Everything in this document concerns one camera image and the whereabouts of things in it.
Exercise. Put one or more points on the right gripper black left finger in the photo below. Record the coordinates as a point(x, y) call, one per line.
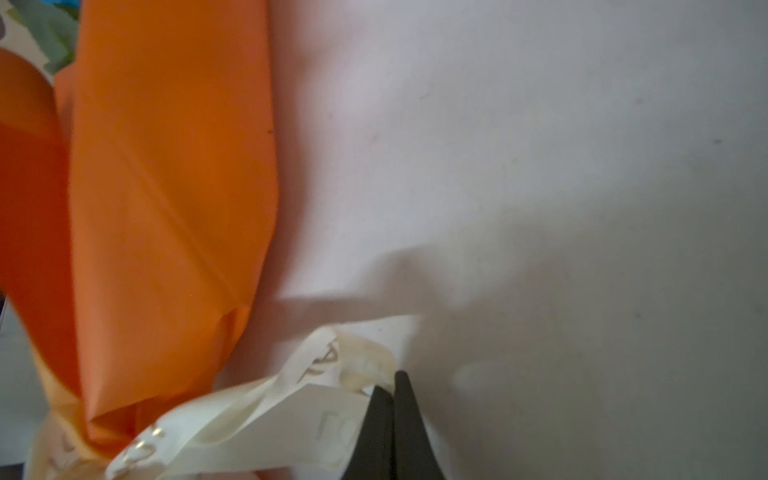
point(372, 458)

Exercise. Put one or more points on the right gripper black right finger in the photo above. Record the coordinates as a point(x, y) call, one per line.
point(413, 454)

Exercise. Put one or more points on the white ribbon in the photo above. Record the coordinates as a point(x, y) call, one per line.
point(310, 413)

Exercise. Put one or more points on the orange wrapping paper sheet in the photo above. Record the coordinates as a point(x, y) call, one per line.
point(139, 195)

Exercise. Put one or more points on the pale blue fake flower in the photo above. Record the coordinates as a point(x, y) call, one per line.
point(53, 25)

